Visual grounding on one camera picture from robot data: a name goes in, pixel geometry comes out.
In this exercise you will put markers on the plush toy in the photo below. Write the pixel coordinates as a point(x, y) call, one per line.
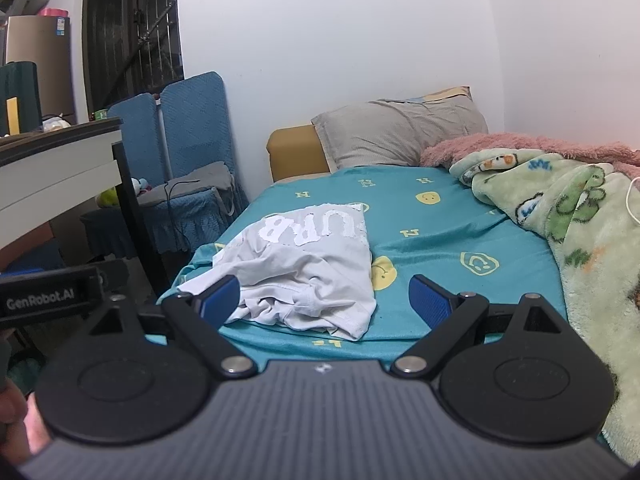
point(107, 196)

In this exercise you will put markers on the person's left hand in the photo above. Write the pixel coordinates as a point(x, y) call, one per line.
point(12, 435)

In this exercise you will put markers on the yellow patterned pillow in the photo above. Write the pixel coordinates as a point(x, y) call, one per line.
point(450, 93)

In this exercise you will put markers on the white t-shirt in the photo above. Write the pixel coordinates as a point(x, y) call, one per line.
point(310, 270)

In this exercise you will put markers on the green cartoon blanket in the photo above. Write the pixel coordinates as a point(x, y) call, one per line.
point(590, 240)

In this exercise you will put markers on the dark wooden desk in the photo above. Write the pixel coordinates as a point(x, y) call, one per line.
point(50, 170)

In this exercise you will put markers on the pink fluffy blanket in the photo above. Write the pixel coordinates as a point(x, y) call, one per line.
point(550, 145)

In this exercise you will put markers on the grey pillow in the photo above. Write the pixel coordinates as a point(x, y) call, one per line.
point(395, 132)

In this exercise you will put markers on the blue covered chair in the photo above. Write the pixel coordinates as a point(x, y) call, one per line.
point(197, 125)
point(132, 130)

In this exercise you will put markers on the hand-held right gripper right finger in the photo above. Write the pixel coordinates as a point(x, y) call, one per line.
point(430, 301)

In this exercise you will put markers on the dark window with grille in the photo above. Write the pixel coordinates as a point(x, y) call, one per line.
point(130, 20)

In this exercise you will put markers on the white plastic bag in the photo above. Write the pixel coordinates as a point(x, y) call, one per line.
point(56, 124)

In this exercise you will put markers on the beige refrigerator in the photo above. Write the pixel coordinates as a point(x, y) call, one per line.
point(40, 60)

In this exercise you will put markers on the grey cloth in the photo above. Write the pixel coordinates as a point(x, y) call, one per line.
point(200, 180)

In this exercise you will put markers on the dark green chair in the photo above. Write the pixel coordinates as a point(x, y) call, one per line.
point(20, 85)

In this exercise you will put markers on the small green box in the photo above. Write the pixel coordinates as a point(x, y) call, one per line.
point(100, 114)

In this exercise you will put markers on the pink container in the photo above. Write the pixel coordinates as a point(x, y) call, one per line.
point(52, 12)

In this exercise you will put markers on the yellow card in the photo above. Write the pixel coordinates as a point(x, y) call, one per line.
point(12, 115)

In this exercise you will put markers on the yellow headboard cushion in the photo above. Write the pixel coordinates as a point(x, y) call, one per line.
point(292, 152)

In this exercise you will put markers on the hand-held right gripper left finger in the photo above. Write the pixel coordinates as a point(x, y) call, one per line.
point(220, 296)

